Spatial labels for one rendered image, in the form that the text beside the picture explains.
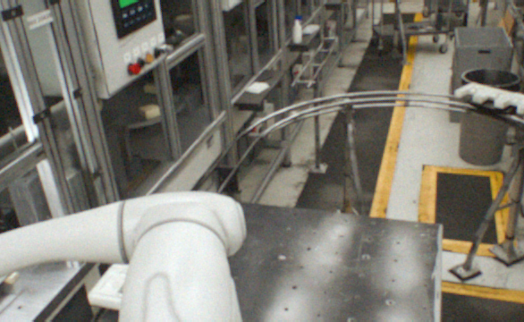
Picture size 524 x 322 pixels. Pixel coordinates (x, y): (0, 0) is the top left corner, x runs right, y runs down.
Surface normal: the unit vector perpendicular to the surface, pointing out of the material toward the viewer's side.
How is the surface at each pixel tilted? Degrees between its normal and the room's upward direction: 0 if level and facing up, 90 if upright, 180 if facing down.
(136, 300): 35
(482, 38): 89
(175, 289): 17
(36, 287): 0
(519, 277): 0
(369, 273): 0
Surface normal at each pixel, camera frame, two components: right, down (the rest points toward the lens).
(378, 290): -0.07, -0.88
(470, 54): -0.27, 0.48
